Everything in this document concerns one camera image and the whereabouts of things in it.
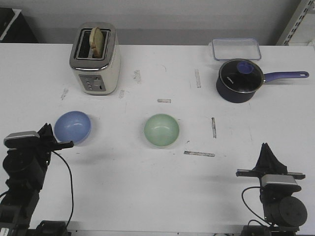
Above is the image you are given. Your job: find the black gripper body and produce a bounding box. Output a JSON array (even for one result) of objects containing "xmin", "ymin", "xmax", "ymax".
[
  {"xmin": 236, "ymin": 169, "xmax": 306, "ymax": 182},
  {"xmin": 14, "ymin": 140, "xmax": 74, "ymax": 157}
]

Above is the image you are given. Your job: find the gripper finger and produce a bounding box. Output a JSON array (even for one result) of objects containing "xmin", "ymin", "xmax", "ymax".
[
  {"xmin": 253, "ymin": 143, "xmax": 267, "ymax": 171},
  {"xmin": 266, "ymin": 143, "xmax": 287, "ymax": 173},
  {"xmin": 38, "ymin": 123, "xmax": 48, "ymax": 142},
  {"xmin": 46, "ymin": 124, "xmax": 57, "ymax": 143}
]

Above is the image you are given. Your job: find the blue bowl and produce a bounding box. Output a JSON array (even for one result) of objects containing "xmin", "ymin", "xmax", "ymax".
[{"xmin": 54, "ymin": 111, "xmax": 92, "ymax": 145}]

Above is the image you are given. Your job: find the green bowl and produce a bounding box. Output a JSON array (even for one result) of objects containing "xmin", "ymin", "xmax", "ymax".
[{"xmin": 144, "ymin": 114, "xmax": 180, "ymax": 148}]

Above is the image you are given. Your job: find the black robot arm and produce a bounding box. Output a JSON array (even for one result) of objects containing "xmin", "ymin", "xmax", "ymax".
[
  {"xmin": 236, "ymin": 143, "xmax": 308, "ymax": 236},
  {"xmin": 0, "ymin": 123, "xmax": 74, "ymax": 236}
]

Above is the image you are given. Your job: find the dark blue saucepan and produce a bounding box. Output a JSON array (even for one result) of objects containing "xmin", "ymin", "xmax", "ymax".
[{"xmin": 216, "ymin": 59, "xmax": 309, "ymax": 103}]

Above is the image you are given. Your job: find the cream and steel toaster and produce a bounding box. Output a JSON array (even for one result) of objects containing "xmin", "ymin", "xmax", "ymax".
[{"xmin": 69, "ymin": 22, "xmax": 121, "ymax": 95}]

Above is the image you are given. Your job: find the glass pot lid blue knob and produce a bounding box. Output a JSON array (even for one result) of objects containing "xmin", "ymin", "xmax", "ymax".
[{"xmin": 219, "ymin": 59, "xmax": 264, "ymax": 93}]

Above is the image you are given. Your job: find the slice of toast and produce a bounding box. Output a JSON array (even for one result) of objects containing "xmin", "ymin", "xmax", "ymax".
[{"xmin": 89, "ymin": 27, "xmax": 104, "ymax": 58}]

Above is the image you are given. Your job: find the clear plastic food container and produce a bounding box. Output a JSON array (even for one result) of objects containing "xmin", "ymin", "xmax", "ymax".
[{"xmin": 209, "ymin": 38, "xmax": 261, "ymax": 61}]

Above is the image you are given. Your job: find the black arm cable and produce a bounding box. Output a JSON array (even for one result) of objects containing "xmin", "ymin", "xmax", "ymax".
[
  {"xmin": 241, "ymin": 186, "xmax": 276, "ymax": 227},
  {"xmin": 52, "ymin": 151, "xmax": 74, "ymax": 227}
]

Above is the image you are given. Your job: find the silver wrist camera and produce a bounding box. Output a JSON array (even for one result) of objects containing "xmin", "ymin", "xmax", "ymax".
[
  {"xmin": 260, "ymin": 174, "xmax": 302, "ymax": 193},
  {"xmin": 3, "ymin": 131, "xmax": 40, "ymax": 148}
]

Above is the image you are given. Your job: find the white slotted metal rack post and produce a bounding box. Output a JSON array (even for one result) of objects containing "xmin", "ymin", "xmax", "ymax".
[{"xmin": 276, "ymin": 0, "xmax": 315, "ymax": 46}]

